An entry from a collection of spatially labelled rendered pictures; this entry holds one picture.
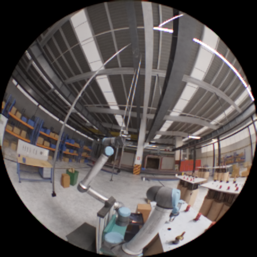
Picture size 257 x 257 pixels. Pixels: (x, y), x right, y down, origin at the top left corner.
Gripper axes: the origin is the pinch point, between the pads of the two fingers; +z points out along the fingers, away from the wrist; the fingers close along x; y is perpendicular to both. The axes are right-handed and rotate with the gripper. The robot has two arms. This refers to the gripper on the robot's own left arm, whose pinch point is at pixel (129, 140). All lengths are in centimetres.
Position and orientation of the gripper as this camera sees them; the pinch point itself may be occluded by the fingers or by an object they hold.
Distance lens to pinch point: 90.0
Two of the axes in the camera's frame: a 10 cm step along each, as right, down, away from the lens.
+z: 9.8, -1.0, -1.9
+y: 0.6, -7.1, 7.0
